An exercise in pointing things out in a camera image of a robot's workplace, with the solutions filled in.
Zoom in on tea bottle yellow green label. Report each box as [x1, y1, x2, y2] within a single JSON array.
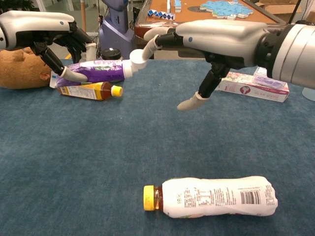
[[57, 82, 124, 101]]

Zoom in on brown mahjong table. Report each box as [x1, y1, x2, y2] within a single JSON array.
[[134, 0, 295, 61]]

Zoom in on light blue plastic cup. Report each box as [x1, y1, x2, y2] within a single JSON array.
[[302, 87, 315, 101]]

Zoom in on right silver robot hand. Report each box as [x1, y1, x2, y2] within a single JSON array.
[[142, 19, 269, 112]]

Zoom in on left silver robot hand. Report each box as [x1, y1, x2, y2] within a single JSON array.
[[0, 10, 97, 83]]

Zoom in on brown cardboard box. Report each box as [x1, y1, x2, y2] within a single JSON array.
[[254, 0, 302, 24]]

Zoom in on glass jar with black lid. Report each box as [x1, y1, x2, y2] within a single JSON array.
[[101, 48, 123, 61]]

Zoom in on wooden pole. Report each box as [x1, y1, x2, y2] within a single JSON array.
[[80, 0, 88, 34]]

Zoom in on purple white tube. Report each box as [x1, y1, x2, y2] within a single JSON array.
[[49, 59, 124, 89]]

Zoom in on white drink bottle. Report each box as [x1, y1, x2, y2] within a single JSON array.
[[143, 176, 279, 219]]

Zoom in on white blue tile stacks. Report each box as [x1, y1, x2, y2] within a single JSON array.
[[166, 0, 183, 13]]

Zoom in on brown capybara plush toy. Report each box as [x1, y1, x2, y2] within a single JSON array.
[[0, 48, 54, 89]]

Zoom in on blue white snake puzzle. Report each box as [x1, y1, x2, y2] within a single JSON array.
[[147, 9, 176, 21]]

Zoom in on white plastic bottle cap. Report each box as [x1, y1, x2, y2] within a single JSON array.
[[122, 49, 148, 79]]

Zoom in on green potted plants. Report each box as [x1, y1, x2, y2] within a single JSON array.
[[0, 0, 34, 12]]

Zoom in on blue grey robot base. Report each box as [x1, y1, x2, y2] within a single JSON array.
[[98, 0, 135, 59]]

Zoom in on blue mahjong tile pile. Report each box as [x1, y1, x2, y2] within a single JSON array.
[[199, 0, 254, 20]]

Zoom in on blue felt table mat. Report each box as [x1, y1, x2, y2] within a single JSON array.
[[0, 59, 315, 236]]

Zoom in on white pink box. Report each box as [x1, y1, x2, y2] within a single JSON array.
[[218, 71, 290, 103]]

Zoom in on clear purple plastic box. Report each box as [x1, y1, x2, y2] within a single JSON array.
[[253, 66, 287, 87]]

